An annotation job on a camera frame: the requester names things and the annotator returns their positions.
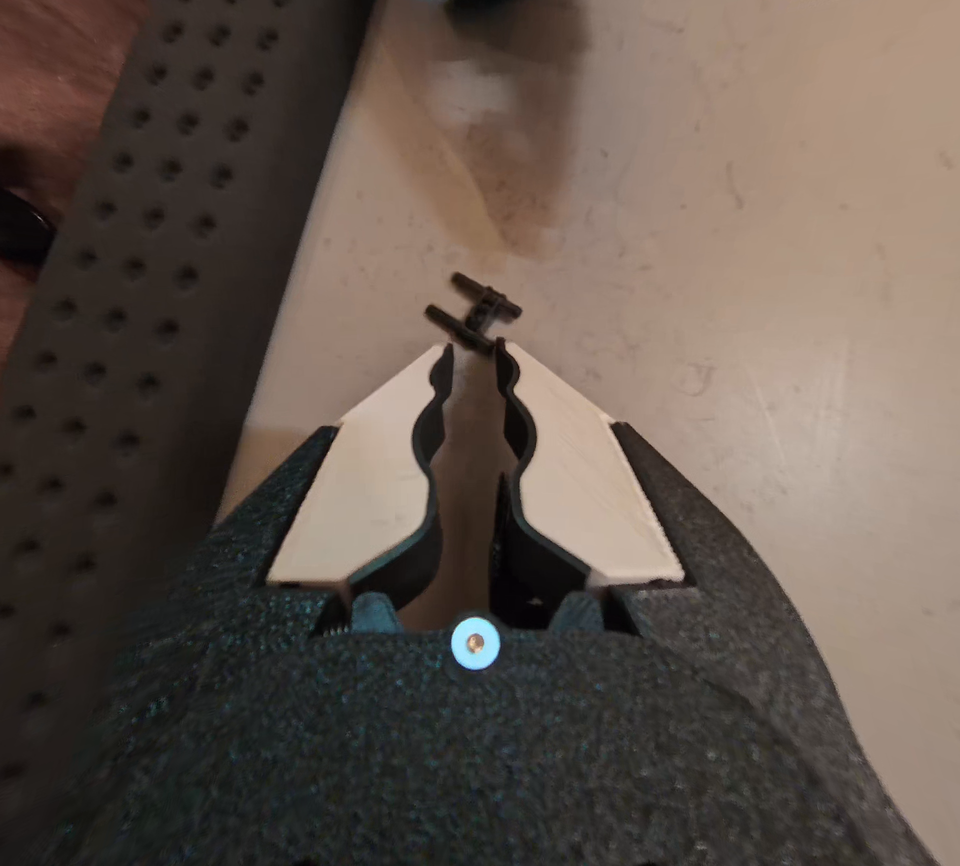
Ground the black perforated panel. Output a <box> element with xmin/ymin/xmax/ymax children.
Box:
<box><xmin>0</xmin><ymin>0</ymin><xmax>399</xmax><ymax>837</ymax></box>

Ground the black pin connector piece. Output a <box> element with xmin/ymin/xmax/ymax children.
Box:
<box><xmin>423</xmin><ymin>271</ymin><xmax>524</xmax><ymax>357</ymax></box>

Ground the small black rounded object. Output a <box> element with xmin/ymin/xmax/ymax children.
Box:
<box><xmin>0</xmin><ymin>187</ymin><xmax>57</xmax><ymax>263</ymax></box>

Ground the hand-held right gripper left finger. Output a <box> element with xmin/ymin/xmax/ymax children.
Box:
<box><xmin>266</xmin><ymin>343</ymin><xmax>456</xmax><ymax>612</ymax></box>

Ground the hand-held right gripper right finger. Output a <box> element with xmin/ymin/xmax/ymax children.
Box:
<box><xmin>493</xmin><ymin>338</ymin><xmax>685</xmax><ymax>588</ymax></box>

